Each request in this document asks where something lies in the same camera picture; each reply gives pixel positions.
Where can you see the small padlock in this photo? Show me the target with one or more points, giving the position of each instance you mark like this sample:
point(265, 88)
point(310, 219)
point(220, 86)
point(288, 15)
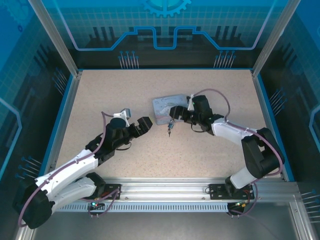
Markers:
point(171, 124)

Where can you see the cartoon print tin box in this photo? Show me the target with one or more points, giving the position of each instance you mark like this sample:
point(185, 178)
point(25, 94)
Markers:
point(162, 105)

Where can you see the small metal key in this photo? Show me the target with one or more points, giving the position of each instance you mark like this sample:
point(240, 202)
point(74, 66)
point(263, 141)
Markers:
point(169, 132)

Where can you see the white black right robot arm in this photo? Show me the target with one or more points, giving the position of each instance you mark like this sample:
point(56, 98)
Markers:
point(227, 130)

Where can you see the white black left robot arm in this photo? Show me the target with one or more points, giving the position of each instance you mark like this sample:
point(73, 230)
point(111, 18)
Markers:
point(67, 167)

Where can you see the small LED connector board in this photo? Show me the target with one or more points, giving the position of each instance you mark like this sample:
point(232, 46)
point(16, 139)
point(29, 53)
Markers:
point(96, 204)
point(240, 204)

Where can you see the aluminium frame side rail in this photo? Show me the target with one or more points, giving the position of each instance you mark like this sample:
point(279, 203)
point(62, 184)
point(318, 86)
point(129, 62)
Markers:
point(270, 105)
point(62, 107)

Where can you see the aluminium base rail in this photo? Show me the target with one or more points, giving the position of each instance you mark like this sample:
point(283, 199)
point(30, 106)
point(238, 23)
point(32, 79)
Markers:
point(165, 190)

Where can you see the aluminium frame post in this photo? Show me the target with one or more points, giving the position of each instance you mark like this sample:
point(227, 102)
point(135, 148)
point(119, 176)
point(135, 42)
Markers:
point(272, 42)
point(57, 42)

